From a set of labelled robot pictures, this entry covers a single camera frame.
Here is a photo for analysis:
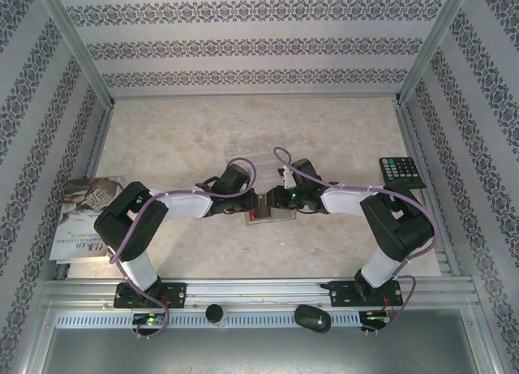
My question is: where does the green card holder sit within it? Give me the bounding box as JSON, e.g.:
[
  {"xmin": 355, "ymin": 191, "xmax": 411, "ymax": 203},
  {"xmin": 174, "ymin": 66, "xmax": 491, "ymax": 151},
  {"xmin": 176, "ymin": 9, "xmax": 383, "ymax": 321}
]
[{"xmin": 245, "ymin": 209, "xmax": 298, "ymax": 228}]

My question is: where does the clear acrylic card stand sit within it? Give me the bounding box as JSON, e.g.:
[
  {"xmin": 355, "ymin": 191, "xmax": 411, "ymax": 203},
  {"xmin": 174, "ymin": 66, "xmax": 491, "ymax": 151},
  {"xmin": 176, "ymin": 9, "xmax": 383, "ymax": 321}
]
[{"xmin": 222, "ymin": 135, "xmax": 289, "ymax": 184}]

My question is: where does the black calculator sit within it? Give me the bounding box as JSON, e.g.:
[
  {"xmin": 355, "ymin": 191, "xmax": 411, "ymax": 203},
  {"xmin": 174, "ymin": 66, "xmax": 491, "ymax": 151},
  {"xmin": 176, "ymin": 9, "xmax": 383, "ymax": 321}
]
[{"xmin": 379, "ymin": 157, "xmax": 427, "ymax": 191}]

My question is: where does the small jar with black lid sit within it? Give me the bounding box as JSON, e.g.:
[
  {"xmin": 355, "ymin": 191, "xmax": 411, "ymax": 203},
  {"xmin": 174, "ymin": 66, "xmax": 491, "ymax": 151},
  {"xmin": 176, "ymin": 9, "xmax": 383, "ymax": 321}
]
[{"xmin": 205, "ymin": 303, "xmax": 227, "ymax": 330}]

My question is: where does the black computer mouse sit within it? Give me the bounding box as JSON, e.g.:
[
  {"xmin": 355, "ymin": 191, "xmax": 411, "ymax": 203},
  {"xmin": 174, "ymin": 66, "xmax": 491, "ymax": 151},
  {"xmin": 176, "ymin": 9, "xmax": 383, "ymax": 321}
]
[{"xmin": 294, "ymin": 303, "xmax": 332, "ymax": 334}]

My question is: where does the magazine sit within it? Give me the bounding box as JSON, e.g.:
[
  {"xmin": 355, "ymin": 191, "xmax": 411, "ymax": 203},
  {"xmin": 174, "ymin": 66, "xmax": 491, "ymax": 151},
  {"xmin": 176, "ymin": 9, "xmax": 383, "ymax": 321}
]
[{"xmin": 49, "ymin": 174, "xmax": 126, "ymax": 265}]

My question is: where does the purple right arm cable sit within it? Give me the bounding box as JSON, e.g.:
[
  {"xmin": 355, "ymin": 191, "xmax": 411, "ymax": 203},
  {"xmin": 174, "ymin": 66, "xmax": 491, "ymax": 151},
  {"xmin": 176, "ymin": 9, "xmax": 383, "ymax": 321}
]
[{"xmin": 273, "ymin": 146, "xmax": 441, "ymax": 335}]

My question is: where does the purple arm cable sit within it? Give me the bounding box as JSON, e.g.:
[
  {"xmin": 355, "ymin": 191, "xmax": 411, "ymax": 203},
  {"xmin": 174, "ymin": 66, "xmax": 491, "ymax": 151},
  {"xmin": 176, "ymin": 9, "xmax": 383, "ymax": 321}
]
[
  {"xmin": 107, "ymin": 157, "xmax": 260, "ymax": 342},
  {"xmin": 273, "ymin": 146, "xmax": 441, "ymax": 335}
]

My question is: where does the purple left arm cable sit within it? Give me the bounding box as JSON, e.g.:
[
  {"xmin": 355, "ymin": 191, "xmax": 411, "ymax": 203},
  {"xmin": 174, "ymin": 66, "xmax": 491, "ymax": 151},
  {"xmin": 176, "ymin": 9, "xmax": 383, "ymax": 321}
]
[{"xmin": 107, "ymin": 157, "xmax": 260, "ymax": 342}]

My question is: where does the aluminium mounting rail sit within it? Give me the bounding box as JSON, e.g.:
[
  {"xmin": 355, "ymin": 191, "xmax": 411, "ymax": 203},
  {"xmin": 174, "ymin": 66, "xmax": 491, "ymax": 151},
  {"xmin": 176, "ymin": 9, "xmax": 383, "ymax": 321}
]
[{"xmin": 40, "ymin": 276, "xmax": 475, "ymax": 310}]

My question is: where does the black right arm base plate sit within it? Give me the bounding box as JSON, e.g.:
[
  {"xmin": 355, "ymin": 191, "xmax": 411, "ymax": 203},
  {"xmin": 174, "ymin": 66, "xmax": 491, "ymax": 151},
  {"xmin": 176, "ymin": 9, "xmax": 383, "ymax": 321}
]
[{"xmin": 328, "ymin": 279, "xmax": 405, "ymax": 309}]

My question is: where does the slotted grey cable duct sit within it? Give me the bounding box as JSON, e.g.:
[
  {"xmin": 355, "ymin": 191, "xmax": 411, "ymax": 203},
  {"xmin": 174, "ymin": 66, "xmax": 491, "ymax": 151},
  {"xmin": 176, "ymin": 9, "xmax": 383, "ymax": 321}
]
[{"xmin": 54, "ymin": 311, "xmax": 364, "ymax": 329}]

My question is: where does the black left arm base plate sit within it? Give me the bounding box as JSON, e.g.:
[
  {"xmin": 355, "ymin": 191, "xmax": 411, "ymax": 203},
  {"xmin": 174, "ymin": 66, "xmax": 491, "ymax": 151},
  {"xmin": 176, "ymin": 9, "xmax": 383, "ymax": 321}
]
[{"xmin": 113, "ymin": 282, "xmax": 187, "ymax": 310}]

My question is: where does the aluminium side rail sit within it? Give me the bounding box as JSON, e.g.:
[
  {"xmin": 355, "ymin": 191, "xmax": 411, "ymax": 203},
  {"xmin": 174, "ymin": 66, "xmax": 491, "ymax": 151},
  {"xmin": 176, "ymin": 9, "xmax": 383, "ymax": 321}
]
[
  {"xmin": 393, "ymin": 100, "xmax": 463, "ymax": 277},
  {"xmin": 54, "ymin": 104, "xmax": 117, "ymax": 282}
]

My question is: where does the aluminium frame post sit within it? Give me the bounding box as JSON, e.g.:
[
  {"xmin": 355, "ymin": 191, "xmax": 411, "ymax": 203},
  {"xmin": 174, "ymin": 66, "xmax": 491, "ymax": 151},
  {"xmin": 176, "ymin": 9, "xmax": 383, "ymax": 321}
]
[
  {"xmin": 31, "ymin": 0, "xmax": 117, "ymax": 110},
  {"xmin": 393, "ymin": 0, "xmax": 475, "ymax": 106}
]

